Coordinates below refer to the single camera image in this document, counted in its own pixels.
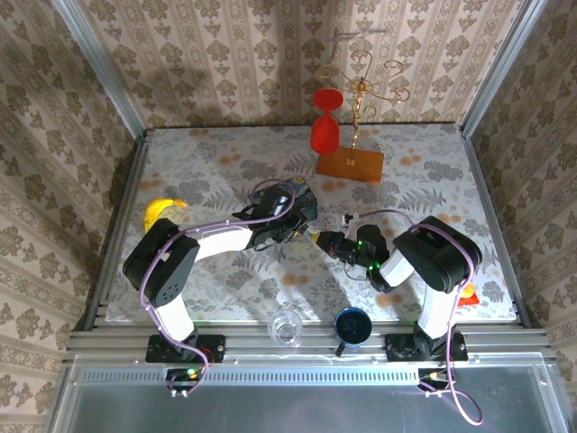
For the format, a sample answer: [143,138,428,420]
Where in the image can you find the thin black cable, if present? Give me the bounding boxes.
[342,259,369,282]

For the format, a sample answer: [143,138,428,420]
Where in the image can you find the clear drinking glass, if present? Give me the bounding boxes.
[268,309,303,348]

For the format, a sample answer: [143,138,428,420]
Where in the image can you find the dark blue mug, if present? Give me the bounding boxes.
[333,307,373,357]

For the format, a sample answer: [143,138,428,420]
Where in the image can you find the yellow and red toy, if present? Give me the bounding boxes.
[458,281,481,307]

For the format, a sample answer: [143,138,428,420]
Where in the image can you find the floral tablecloth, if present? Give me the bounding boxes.
[105,124,517,324]

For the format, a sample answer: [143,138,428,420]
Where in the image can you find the small controller board with LED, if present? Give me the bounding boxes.
[164,367,206,401]
[417,367,454,398]

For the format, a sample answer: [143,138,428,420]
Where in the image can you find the yellow banana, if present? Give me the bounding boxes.
[142,198,188,234]

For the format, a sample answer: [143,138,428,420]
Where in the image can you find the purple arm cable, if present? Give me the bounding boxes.
[138,179,298,401]
[346,208,484,426]

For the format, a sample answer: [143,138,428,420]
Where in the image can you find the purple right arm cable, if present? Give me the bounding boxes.
[346,208,484,426]

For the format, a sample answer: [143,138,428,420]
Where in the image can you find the gold stand with wooden base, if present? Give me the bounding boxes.
[315,49,411,185]

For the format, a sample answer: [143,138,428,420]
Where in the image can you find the red wine glass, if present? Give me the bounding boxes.
[309,88,346,157]

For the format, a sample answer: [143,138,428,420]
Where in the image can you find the grey metal panel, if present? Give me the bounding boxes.
[44,354,573,433]

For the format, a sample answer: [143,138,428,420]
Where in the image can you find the aluminium frame post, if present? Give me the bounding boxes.
[51,0,150,134]
[459,0,549,136]

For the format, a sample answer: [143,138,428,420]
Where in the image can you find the aluminium table frame rails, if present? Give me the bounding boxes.
[62,125,560,364]

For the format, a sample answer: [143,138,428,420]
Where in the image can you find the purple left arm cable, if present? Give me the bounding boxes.
[138,179,298,401]

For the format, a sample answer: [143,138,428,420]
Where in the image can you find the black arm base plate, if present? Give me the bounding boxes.
[144,334,226,364]
[385,332,469,363]

